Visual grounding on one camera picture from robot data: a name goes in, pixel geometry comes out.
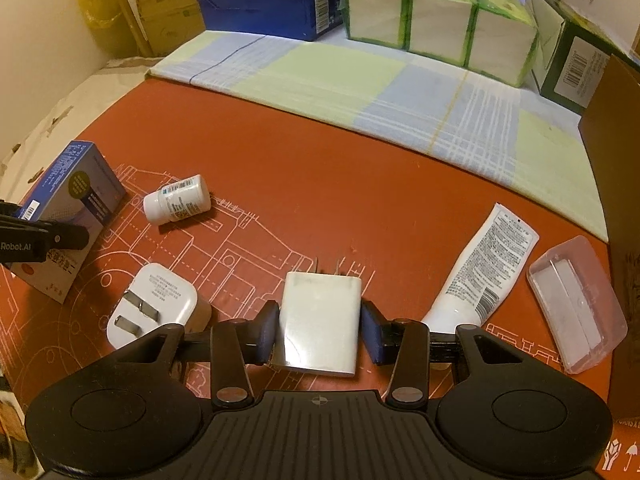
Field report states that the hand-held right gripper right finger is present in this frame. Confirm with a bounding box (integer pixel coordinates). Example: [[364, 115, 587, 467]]
[[360, 300, 538, 409]]

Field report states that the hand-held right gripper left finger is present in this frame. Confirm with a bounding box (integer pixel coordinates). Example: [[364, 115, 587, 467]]
[[102, 300, 281, 409]]

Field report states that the white charger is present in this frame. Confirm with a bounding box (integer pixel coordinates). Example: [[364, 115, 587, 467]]
[[272, 257, 363, 378]]

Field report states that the small blue box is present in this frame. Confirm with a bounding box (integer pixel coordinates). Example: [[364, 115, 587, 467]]
[[10, 140, 127, 305]]

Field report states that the white square plug adapter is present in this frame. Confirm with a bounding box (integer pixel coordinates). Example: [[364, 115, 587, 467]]
[[106, 262, 213, 351]]

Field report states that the white pill bottle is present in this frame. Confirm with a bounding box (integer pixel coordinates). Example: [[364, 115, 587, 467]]
[[143, 174, 211, 226]]

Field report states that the white tube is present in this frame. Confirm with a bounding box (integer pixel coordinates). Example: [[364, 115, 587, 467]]
[[420, 202, 541, 372]]

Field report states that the clear plastic case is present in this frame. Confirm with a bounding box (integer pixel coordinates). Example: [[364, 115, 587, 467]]
[[527, 235, 628, 375]]

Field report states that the brown storage box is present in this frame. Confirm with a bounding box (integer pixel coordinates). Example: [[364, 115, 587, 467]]
[[577, 52, 640, 416]]

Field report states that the cream printed bedsheet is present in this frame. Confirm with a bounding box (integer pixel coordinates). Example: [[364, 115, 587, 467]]
[[0, 55, 166, 191]]

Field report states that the red printed cardboard sheet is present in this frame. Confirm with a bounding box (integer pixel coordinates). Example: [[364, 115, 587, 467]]
[[0, 77, 640, 473]]

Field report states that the yellow plastic bag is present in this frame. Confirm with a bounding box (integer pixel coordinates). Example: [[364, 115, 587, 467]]
[[75, 0, 151, 58]]

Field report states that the brown cardboard box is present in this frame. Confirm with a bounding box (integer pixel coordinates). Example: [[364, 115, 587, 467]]
[[135, 0, 241, 56]]

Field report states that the pastel checkered cloth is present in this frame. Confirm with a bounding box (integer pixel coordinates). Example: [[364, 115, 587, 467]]
[[145, 30, 611, 243]]

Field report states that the large blue picture box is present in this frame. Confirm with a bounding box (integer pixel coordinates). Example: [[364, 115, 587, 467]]
[[196, 0, 386, 42]]

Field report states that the green tissue multipack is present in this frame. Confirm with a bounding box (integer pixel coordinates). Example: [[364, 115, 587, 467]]
[[339, 0, 541, 88]]

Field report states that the dark green picture box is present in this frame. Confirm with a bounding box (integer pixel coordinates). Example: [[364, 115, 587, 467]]
[[525, 0, 640, 116]]

